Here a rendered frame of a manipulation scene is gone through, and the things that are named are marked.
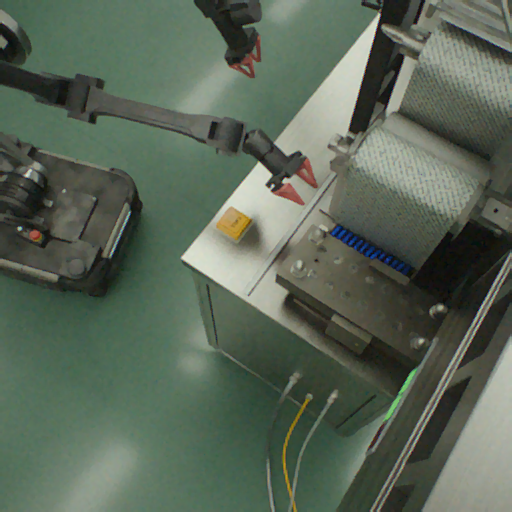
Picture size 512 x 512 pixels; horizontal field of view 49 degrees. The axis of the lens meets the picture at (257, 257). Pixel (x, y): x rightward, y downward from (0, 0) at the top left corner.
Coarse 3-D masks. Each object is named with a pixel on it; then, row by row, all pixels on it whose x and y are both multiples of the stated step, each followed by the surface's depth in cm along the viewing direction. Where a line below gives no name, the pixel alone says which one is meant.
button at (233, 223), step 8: (232, 208) 151; (224, 216) 150; (232, 216) 150; (240, 216) 150; (216, 224) 149; (224, 224) 149; (232, 224) 149; (240, 224) 149; (248, 224) 150; (224, 232) 150; (232, 232) 148; (240, 232) 148
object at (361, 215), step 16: (352, 192) 123; (352, 208) 128; (368, 208) 124; (384, 208) 121; (352, 224) 134; (368, 224) 130; (384, 224) 126; (400, 224) 122; (368, 240) 135; (384, 240) 131; (400, 240) 127; (416, 240) 123; (432, 240) 119; (400, 256) 132; (416, 256) 128
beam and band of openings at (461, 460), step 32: (480, 320) 84; (480, 352) 82; (448, 384) 79; (480, 384) 62; (448, 416) 78; (480, 416) 58; (416, 448) 76; (448, 448) 59; (480, 448) 57; (416, 480) 64; (448, 480) 56; (480, 480) 56
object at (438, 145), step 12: (396, 120) 125; (408, 120) 126; (396, 132) 124; (408, 132) 124; (420, 132) 124; (432, 132) 125; (420, 144) 123; (432, 144) 123; (444, 144) 123; (456, 144) 124; (444, 156) 122; (456, 156) 122; (468, 156) 122; (480, 156) 124; (468, 168) 121; (480, 168) 121; (492, 168) 121; (480, 180) 120
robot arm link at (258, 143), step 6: (252, 132) 130; (258, 132) 128; (264, 132) 129; (246, 138) 130; (252, 138) 127; (258, 138) 128; (264, 138) 128; (270, 138) 130; (246, 144) 128; (252, 144) 128; (258, 144) 128; (264, 144) 128; (270, 144) 129; (252, 150) 129; (258, 150) 128; (264, 150) 128; (270, 150) 130; (258, 156) 129
